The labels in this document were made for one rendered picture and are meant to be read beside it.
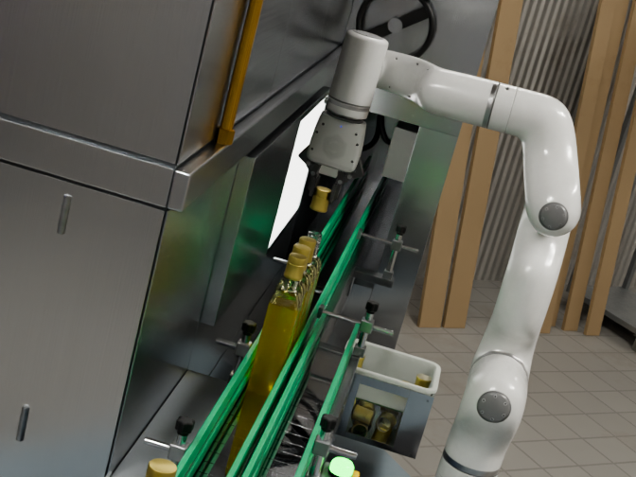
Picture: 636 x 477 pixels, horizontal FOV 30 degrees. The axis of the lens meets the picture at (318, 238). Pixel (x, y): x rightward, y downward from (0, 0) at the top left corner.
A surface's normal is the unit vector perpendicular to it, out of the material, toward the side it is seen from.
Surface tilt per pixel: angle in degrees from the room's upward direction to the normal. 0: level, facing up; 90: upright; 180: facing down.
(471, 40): 90
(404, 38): 90
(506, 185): 90
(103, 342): 90
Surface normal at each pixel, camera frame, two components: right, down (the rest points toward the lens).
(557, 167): 0.04, -0.44
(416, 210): -0.16, 0.26
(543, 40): 0.48, 0.39
